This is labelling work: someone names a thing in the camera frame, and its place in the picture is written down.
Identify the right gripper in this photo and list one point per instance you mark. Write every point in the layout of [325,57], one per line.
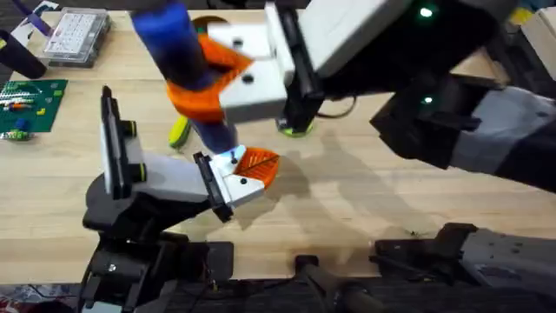
[352,30]

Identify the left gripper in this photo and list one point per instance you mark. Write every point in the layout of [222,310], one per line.
[174,178]

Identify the blue electric screwdriver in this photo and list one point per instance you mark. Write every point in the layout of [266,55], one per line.
[174,39]

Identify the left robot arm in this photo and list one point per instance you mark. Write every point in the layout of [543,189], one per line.
[130,274]

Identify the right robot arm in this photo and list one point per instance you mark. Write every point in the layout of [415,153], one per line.
[512,121]

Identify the green disc with holes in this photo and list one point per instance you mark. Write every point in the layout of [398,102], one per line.
[178,132]

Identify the left wrist black upright plate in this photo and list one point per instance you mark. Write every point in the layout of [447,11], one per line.
[114,143]

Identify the clear plastic parts box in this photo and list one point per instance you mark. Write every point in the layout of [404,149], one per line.
[76,37]

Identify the green board with toy blocks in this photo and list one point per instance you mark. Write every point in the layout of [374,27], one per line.
[30,104]

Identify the black cylinder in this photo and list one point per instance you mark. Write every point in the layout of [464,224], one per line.
[19,56]

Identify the pale wooden box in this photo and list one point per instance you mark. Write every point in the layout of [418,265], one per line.
[540,41]

